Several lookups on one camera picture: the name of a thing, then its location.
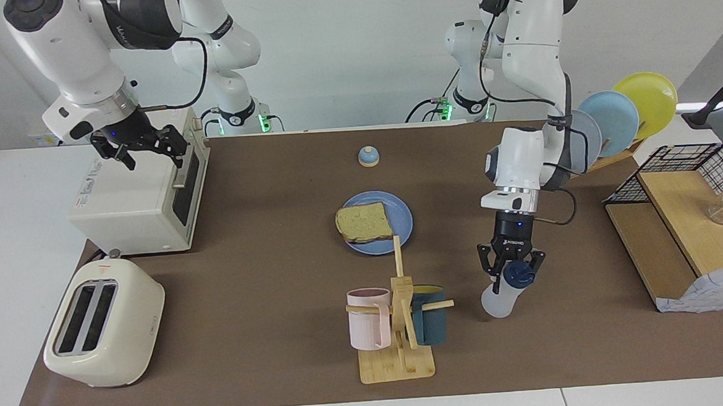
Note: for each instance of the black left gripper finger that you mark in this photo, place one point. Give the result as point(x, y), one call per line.
point(535, 263)
point(490, 264)

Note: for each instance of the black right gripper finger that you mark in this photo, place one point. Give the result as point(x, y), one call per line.
point(177, 141)
point(125, 159)

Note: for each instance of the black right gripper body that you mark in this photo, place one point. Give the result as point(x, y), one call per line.
point(129, 135)

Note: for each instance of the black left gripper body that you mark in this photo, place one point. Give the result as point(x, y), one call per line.
point(513, 235)

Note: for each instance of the toast bread slice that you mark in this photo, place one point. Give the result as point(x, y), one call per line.
point(365, 222)

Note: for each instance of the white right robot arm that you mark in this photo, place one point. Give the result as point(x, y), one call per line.
point(65, 45)

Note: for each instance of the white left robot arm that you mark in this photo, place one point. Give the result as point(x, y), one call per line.
point(529, 45)

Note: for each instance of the blue round plate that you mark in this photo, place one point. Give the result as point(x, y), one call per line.
point(401, 219)

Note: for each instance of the pale grey-blue plate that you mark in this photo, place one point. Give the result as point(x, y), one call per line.
point(587, 145)

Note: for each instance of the wooden plate rack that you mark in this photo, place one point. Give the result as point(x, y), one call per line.
point(613, 160)

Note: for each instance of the light blue plate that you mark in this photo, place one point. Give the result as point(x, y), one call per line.
point(617, 121)

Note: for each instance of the yellow plate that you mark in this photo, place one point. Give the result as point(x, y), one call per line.
point(653, 101)

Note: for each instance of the white toaster oven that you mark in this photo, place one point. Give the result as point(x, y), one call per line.
point(126, 203)

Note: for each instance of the teal mug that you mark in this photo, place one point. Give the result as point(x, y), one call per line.
point(433, 323)

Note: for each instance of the brown table mat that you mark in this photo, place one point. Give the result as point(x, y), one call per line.
point(244, 203)

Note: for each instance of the pink mug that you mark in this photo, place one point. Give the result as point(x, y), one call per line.
point(368, 326)

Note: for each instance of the wooden mug tree stand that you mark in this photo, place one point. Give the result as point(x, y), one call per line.
point(395, 365)

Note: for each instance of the small blue call bell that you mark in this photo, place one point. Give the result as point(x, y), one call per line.
point(368, 157)

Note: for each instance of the cream two-slot toaster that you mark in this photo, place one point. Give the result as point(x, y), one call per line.
point(130, 326)

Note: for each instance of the white patterned cloth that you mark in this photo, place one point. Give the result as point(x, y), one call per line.
point(713, 293)

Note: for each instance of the clear glass cup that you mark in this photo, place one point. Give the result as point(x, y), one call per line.
point(721, 212)

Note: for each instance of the black clamp stand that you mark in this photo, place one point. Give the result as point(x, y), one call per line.
point(718, 97)

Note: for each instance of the white wall power box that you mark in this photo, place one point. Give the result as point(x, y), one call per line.
point(39, 140)

